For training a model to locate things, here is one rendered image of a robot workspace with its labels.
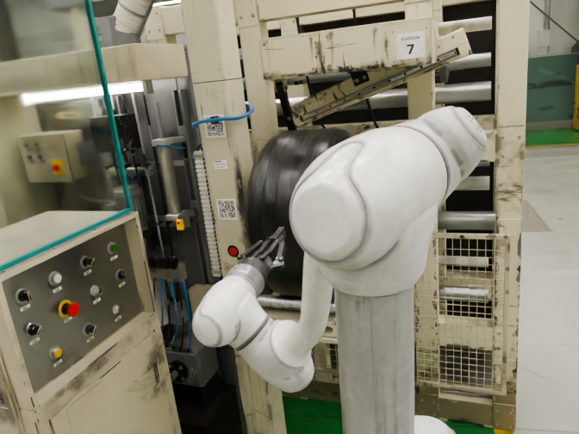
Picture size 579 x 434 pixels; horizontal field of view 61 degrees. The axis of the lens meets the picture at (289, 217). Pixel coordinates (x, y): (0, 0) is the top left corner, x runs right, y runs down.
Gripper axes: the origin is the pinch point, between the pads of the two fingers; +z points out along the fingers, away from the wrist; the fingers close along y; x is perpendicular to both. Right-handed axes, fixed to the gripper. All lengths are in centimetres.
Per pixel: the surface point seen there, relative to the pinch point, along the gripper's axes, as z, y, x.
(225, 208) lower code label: 30.6, 32.9, 6.2
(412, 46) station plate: 63, -29, -37
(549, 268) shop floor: 258, -101, 162
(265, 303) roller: 18.3, 17.7, 36.5
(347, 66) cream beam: 63, -8, -33
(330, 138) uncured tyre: 34.0, -7.3, -16.8
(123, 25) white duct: 68, 84, -57
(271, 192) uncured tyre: 15.6, 6.9, -6.5
